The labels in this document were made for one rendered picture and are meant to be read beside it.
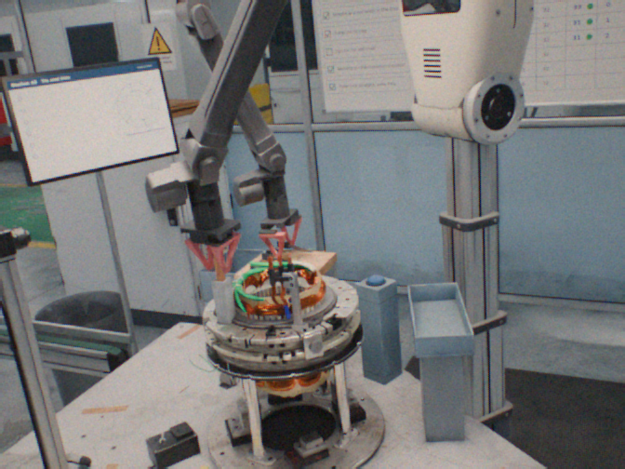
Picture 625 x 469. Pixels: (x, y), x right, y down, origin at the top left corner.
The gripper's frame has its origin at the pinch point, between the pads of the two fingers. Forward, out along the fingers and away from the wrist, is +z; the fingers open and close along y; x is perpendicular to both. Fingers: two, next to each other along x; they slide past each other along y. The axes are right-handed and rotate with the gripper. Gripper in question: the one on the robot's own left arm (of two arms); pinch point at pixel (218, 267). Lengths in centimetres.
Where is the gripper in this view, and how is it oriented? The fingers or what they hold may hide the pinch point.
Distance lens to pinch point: 131.1
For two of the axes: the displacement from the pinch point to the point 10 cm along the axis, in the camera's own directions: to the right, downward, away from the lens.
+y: 8.3, 1.4, -5.4
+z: 1.1, 9.1, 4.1
